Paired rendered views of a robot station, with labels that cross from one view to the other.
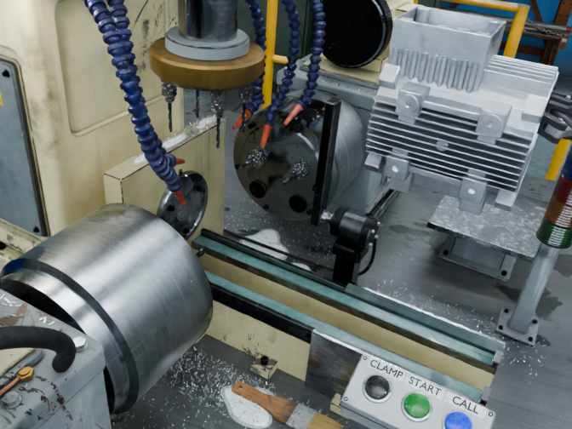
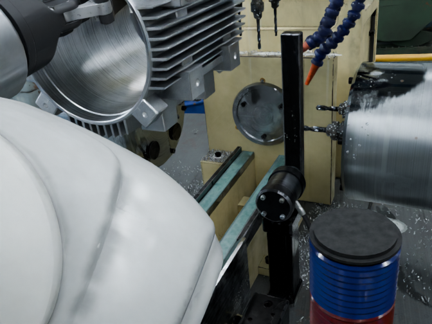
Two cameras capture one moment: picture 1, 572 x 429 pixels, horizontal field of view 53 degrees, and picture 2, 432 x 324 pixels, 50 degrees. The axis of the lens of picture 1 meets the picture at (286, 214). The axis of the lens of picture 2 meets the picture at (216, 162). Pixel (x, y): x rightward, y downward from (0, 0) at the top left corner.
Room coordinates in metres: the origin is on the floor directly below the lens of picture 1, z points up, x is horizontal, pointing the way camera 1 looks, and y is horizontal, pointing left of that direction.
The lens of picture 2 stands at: (0.82, -0.76, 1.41)
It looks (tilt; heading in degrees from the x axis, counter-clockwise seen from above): 28 degrees down; 92
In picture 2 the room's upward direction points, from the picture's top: 6 degrees counter-clockwise
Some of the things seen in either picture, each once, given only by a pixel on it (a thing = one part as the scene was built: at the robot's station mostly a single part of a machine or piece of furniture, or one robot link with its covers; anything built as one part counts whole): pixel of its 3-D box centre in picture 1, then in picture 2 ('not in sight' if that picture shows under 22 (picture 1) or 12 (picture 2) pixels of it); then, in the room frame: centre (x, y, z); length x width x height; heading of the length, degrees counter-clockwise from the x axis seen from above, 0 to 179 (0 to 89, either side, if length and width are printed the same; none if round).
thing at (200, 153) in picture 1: (158, 216); (272, 121); (0.94, 0.25, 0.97); 0.30 x 0.11 x 0.34; 154
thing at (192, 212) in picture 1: (184, 208); (263, 115); (0.91, 0.19, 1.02); 0.15 x 0.02 x 0.15; 154
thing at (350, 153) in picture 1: (307, 148); (425, 137); (1.17, -0.03, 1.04); 0.41 x 0.25 x 0.25; 154
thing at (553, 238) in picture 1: (557, 228); not in sight; (0.90, -0.51, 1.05); 0.06 x 0.06 x 0.04
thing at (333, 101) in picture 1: (325, 165); (292, 112); (0.93, -0.06, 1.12); 0.04 x 0.03 x 0.26; 64
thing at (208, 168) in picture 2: not in sight; (220, 175); (0.80, 0.22, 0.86); 0.07 x 0.06 x 0.12; 154
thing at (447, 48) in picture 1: (445, 48); not in sight; (0.75, -0.19, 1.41); 0.12 x 0.11 x 0.07; 65
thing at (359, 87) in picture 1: (349, 130); not in sight; (1.40, -0.15, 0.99); 0.35 x 0.31 x 0.37; 154
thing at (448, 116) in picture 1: (459, 122); (135, 26); (0.73, -0.22, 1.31); 0.20 x 0.19 x 0.19; 65
